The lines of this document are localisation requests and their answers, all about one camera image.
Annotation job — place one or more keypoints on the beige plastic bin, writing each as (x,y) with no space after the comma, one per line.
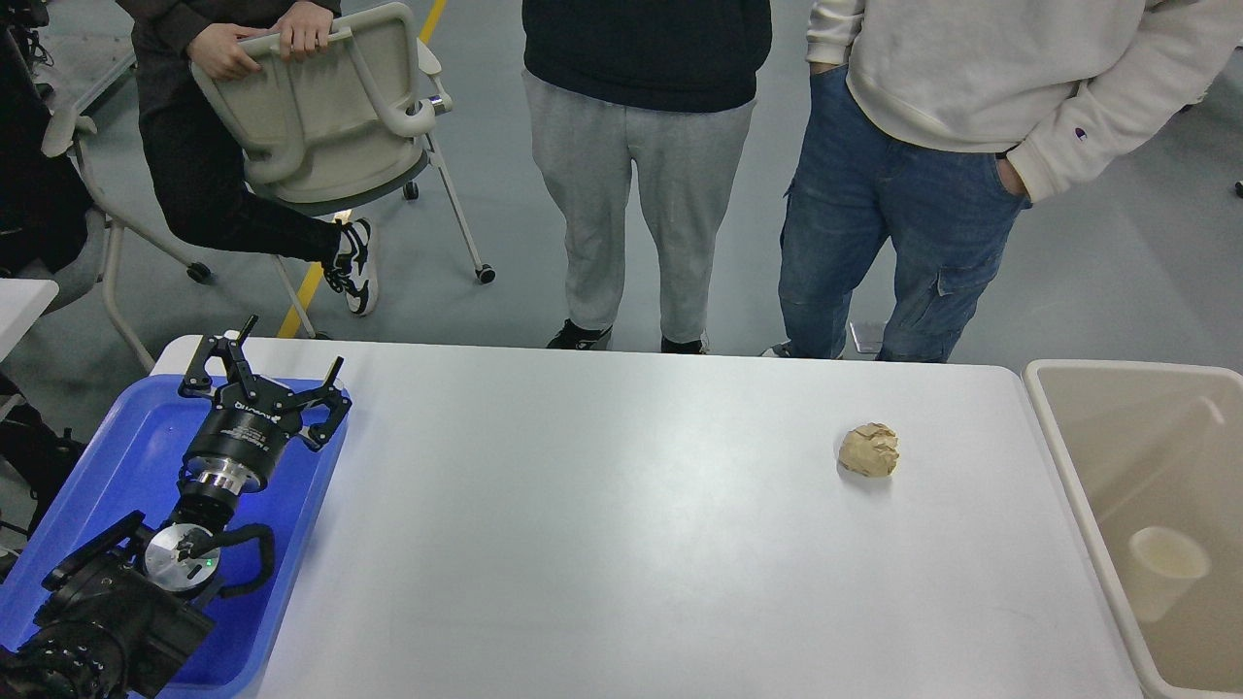
(1140,444)

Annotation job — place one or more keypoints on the beige office chair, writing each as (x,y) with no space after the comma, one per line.
(341,129)

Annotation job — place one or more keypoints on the white paper cup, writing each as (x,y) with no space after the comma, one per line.
(1161,565)

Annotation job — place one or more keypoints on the grey chair at left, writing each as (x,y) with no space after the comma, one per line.
(68,133)

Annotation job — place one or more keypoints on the person in grey sweatpants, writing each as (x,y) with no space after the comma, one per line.
(650,94)

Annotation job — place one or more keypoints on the blue plastic tray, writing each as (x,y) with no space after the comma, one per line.
(132,465)

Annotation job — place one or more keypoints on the seated person in black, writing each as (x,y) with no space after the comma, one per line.
(197,168)

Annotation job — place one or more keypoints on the seated person's right hand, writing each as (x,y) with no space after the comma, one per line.
(216,51)

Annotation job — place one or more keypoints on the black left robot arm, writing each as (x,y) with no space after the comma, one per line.
(166,561)

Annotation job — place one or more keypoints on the crumpled brown paper ball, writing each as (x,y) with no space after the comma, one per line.
(871,450)

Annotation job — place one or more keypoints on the person in blue jeans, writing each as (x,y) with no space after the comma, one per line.
(935,123)

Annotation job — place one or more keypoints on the person in black at left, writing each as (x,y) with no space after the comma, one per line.
(44,198)

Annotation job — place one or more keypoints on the white side table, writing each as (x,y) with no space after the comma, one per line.
(22,302)

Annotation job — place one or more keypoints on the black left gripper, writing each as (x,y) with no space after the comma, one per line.
(241,435)

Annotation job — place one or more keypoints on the seated person's left hand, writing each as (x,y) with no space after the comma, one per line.
(303,31)

